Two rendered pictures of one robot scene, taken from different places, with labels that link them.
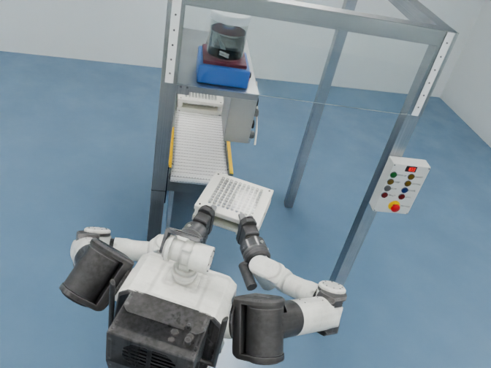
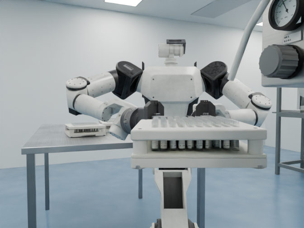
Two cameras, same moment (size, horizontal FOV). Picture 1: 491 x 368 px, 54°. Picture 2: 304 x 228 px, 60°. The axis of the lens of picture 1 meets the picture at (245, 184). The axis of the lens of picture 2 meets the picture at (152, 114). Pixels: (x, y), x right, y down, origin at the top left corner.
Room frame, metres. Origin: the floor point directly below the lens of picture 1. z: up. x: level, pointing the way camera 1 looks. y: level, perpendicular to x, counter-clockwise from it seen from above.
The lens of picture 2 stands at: (2.01, -0.13, 1.13)
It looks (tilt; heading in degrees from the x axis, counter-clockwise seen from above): 3 degrees down; 174
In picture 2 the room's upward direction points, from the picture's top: straight up
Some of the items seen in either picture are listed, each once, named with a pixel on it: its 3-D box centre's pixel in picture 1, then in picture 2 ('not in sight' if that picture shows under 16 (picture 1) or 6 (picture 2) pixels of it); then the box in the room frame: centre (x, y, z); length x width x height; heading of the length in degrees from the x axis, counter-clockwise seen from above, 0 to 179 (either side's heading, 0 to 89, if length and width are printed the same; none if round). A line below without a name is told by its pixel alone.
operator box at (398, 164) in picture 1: (398, 185); not in sight; (1.78, -0.65, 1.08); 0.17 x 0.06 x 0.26; 102
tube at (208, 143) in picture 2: not in sight; (208, 140); (1.52, 0.04, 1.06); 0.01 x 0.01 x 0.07
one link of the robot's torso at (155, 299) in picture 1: (169, 330); (169, 96); (0.74, 0.10, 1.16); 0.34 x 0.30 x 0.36; 84
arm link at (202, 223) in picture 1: (198, 228); (205, 121); (1.23, 0.12, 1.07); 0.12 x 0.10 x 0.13; 166
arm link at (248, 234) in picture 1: (250, 241); (144, 121); (1.23, -0.06, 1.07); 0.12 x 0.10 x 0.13; 25
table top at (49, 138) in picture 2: not in sight; (106, 131); (-0.23, -0.27, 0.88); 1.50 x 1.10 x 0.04; 12
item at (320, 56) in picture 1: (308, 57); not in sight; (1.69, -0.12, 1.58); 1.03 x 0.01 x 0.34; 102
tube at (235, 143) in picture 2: not in sight; (235, 140); (1.52, 0.09, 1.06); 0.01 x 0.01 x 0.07
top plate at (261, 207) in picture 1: (235, 198); (190, 127); (1.43, 0.02, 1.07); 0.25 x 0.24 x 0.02; 82
